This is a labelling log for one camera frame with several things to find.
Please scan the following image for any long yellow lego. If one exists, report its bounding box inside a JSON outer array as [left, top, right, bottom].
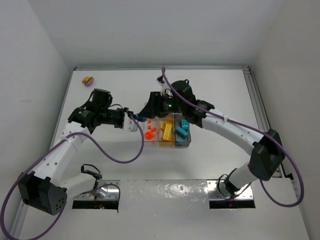
[[161, 123, 173, 142]]

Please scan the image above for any orange lego cluster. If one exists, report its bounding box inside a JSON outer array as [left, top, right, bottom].
[[144, 131, 156, 140]]

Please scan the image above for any teal square lego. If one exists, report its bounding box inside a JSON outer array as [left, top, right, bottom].
[[175, 138, 184, 146]]

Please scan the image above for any lilac printed lego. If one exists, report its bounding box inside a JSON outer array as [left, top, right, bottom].
[[81, 76, 94, 87]]

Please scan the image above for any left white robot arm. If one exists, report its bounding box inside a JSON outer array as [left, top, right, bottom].
[[18, 88, 134, 216]]

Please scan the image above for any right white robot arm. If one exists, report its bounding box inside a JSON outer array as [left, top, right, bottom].
[[139, 79, 285, 197]]

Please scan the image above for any amber plastic container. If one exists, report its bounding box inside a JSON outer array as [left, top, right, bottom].
[[158, 114, 175, 146]]

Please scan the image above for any clear front-left container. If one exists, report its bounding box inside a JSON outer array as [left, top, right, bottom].
[[140, 118, 159, 146]]

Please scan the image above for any grey plastic container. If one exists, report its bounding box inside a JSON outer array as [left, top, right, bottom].
[[174, 114, 192, 147]]

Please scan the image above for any white front cover panel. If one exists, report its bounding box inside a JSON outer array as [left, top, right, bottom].
[[20, 180, 309, 240]]

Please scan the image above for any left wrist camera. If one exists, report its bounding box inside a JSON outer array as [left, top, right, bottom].
[[122, 114, 138, 132]]

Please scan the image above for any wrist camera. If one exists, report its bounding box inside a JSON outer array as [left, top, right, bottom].
[[122, 114, 138, 132], [156, 75, 172, 96]]

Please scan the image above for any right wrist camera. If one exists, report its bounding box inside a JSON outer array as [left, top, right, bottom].
[[156, 75, 172, 96]]

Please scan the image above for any rear aluminium rail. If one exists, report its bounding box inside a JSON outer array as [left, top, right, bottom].
[[74, 65, 250, 71]]

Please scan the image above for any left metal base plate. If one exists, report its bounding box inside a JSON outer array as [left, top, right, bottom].
[[74, 180, 121, 201]]

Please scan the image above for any metal base plate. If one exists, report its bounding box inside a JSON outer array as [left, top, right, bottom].
[[207, 178, 255, 201], [74, 180, 121, 201]]

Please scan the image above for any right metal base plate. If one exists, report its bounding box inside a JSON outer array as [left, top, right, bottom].
[[207, 178, 255, 201]]

